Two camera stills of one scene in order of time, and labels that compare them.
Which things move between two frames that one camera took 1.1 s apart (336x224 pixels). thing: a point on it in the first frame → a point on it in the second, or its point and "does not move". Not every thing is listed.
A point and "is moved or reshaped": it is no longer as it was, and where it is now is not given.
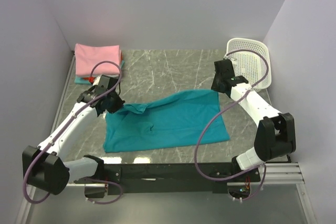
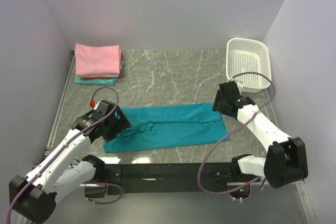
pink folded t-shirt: x=87 y=56 does not move
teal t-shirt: x=187 y=118 is moved or reshaped
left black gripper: x=118 y=104 → x=121 y=124
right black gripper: x=214 y=86 → x=220 y=108
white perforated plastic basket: x=249 y=65 does not move
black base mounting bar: x=140 y=179 does not move
